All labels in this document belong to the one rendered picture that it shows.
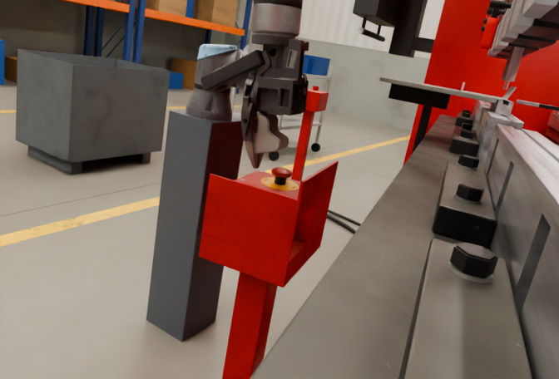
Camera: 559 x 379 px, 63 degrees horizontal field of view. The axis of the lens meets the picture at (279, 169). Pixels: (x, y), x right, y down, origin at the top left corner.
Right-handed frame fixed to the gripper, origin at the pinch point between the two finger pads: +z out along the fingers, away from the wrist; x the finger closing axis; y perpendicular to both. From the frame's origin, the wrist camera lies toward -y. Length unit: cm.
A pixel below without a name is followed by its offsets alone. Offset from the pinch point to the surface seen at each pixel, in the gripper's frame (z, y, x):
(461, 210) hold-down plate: -3.7, 32.4, -21.6
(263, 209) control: 6.4, 4.7, -4.8
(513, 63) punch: -21, 40, 49
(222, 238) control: 12.9, -2.1, -4.7
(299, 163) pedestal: 47, -64, 215
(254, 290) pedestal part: 24.6, 1.4, 2.3
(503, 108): -11, 39, 41
